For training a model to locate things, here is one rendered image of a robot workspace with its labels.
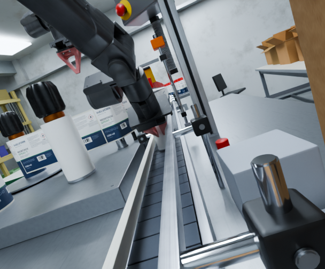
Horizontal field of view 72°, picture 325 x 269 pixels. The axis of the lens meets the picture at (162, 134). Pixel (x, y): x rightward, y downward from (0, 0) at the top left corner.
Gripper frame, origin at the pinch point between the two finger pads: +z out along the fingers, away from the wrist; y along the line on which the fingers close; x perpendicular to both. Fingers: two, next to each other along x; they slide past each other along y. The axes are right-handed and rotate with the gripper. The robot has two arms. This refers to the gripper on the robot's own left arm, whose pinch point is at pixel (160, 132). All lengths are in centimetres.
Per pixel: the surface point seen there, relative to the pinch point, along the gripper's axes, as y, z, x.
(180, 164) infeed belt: -3.1, -4.1, 13.7
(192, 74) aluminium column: -14.9, 1.8, -19.7
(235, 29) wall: -176, 228, -383
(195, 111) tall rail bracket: -9.1, -15.8, 11.8
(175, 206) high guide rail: -3.9, -30.0, 32.4
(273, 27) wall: -241, 239, -358
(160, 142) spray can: 1.0, 3.0, 0.8
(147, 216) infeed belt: 2.9, -14.3, 26.2
